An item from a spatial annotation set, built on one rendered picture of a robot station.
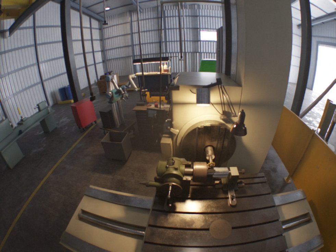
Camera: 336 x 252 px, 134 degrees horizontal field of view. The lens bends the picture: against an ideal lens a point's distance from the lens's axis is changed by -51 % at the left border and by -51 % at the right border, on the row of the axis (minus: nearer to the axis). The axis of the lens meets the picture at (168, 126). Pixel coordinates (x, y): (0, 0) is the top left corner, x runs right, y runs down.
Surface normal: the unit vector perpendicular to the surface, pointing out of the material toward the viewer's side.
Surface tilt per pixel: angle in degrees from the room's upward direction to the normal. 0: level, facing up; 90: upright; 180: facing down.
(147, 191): 0
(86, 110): 90
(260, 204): 0
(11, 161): 90
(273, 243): 0
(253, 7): 90
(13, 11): 90
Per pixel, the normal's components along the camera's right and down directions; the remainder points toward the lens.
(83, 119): 0.89, 0.18
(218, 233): -0.05, -0.87
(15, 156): 0.99, 0.02
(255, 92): -0.13, 0.50
